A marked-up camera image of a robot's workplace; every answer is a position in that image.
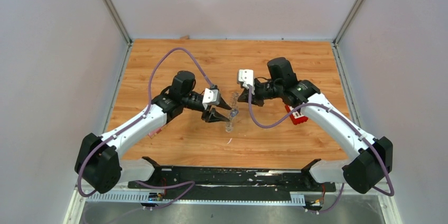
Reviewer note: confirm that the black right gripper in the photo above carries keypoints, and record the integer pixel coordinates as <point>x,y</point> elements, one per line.
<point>255,100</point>

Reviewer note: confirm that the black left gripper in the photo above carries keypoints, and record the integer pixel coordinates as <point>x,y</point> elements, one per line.
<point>214,116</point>

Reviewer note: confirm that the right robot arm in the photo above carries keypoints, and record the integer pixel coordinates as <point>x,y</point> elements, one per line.
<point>369,158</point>

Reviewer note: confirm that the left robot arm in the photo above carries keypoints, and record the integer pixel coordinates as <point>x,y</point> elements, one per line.
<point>99,161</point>

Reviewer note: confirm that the red playing card box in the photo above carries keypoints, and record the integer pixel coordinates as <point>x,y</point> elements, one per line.
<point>154,133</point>

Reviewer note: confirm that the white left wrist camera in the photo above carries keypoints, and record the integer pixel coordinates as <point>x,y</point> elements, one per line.
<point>211,97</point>

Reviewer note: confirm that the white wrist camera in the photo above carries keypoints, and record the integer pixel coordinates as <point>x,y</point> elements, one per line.
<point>211,97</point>
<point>245,78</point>

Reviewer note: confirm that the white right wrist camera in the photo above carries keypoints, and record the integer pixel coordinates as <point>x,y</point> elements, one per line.
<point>245,78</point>

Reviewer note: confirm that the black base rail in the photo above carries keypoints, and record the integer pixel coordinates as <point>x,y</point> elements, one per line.
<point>232,183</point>

